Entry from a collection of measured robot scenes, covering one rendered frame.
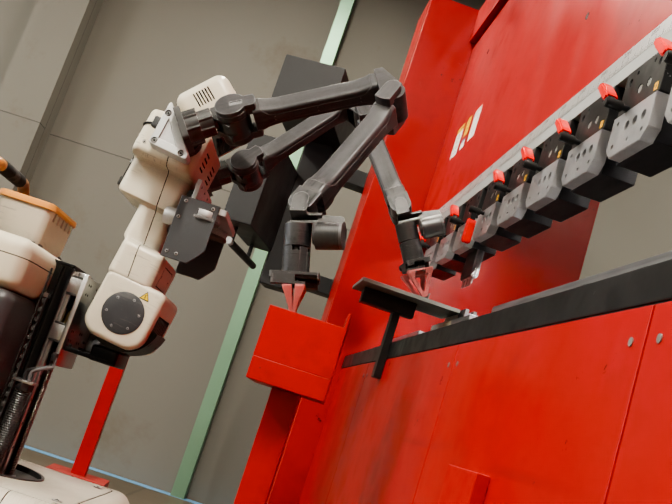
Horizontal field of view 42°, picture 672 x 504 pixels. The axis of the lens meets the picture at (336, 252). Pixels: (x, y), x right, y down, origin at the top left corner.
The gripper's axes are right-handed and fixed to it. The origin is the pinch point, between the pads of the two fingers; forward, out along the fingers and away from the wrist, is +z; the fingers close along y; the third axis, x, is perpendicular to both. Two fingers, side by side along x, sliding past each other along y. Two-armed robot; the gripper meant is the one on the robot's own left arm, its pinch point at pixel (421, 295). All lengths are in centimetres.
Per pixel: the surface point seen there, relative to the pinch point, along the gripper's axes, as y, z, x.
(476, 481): -108, 35, 27
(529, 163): -55, -18, -14
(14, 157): 296, -151, 143
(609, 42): -75, -34, -28
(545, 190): -61, -11, -13
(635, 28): -87, -32, -26
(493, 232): -22.9, -9.6, -14.9
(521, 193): -44.3, -13.9, -15.5
